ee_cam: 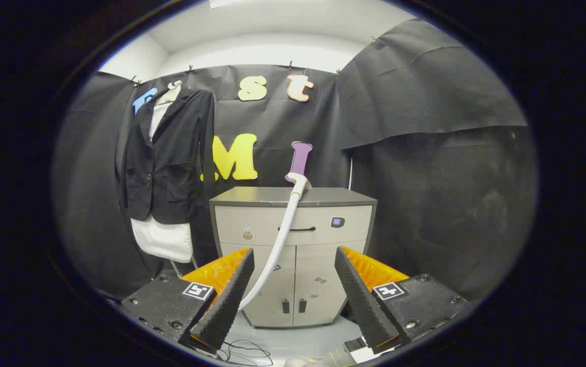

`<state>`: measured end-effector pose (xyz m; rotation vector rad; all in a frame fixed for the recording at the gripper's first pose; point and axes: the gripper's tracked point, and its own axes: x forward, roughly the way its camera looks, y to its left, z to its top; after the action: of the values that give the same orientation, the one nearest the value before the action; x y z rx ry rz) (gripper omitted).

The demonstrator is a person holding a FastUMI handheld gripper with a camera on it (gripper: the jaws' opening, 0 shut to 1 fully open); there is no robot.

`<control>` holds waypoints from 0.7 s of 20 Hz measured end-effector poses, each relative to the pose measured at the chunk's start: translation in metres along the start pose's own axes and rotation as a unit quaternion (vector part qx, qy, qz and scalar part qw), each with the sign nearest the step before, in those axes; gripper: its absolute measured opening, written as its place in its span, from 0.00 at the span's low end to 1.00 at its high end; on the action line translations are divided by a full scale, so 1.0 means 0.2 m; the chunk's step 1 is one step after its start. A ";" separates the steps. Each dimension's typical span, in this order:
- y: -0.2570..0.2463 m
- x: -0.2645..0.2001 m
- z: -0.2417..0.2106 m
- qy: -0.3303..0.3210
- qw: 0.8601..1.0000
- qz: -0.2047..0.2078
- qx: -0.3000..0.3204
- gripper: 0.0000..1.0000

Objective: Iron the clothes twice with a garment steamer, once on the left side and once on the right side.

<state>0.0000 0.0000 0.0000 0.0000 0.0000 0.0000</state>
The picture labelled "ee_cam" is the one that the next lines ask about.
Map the metal mannequin stand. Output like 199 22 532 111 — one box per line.
170 257 199 278

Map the black backdrop cloth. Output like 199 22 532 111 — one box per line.
52 19 538 301

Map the black jacket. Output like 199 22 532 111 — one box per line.
115 89 216 224

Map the grey cabinet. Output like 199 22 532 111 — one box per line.
209 186 378 328

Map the thin black floor cable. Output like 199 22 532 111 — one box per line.
219 339 273 366

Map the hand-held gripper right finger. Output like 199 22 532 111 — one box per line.
335 246 469 355

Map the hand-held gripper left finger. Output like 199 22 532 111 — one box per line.
121 248 255 355

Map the white mannequin torso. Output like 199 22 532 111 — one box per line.
131 81 194 264

